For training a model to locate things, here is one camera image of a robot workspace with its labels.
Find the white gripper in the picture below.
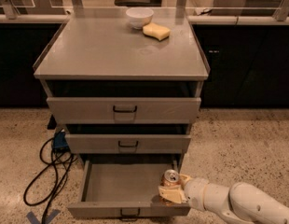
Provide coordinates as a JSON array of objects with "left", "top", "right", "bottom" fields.
[{"left": 158, "top": 175, "right": 210, "bottom": 211}]

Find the orange soda can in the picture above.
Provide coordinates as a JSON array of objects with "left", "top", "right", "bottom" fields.
[{"left": 159, "top": 169, "right": 182, "bottom": 203}]

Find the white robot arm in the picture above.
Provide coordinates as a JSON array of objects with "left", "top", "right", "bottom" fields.
[{"left": 158, "top": 170, "right": 289, "bottom": 224}]

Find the bottom grey drawer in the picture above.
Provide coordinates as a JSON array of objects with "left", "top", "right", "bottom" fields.
[{"left": 68, "top": 155, "right": 190, "bottom": 218}]

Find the grey drawer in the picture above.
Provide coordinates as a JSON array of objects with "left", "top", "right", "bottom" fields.
[
  {"left": 65, "top": 124, "right": 191, "bottom": 154},
  {"left": 68, "top": 155, "right": 190, "bottom": 218},
  {"left": 46, "top": 80, "right": 202, "bottom": 125}
]

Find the grey drawer cabinet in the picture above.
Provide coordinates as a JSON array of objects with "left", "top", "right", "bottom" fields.
[{"left": 34, "top": 8, "right": 210, "bottom": 165}]

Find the middle grey drawer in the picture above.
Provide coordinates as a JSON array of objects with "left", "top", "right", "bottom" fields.
[{"left": 65, "top": 124, "right": 191, "bottom": 154}]

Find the top grey drawer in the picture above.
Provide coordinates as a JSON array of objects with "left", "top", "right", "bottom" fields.
[{"left": 46, "top": 80, "right": 202, "bottom": 125}]

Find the blue power box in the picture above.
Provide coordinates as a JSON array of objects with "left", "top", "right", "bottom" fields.
[{"left": 51, "top": 132, "right": 69, "bottom": 152}]

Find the yellow sponge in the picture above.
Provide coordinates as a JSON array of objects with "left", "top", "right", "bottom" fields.
[{"left": 143, "top": 22, "right": 171, "bottom": 41}]

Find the white bowl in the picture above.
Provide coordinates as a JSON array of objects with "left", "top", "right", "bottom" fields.
[{"left": 126, "top": 7, "right": 154, "bottom": 29}]

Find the black cable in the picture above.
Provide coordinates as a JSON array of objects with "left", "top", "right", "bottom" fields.
[{"left": 22, "top": 136, "right": 77, "bottom": 224}]

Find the white counter rail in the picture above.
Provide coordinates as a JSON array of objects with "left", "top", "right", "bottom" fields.
[{"left": 0, "top": 14, "right": 289, "bottom": 27}]

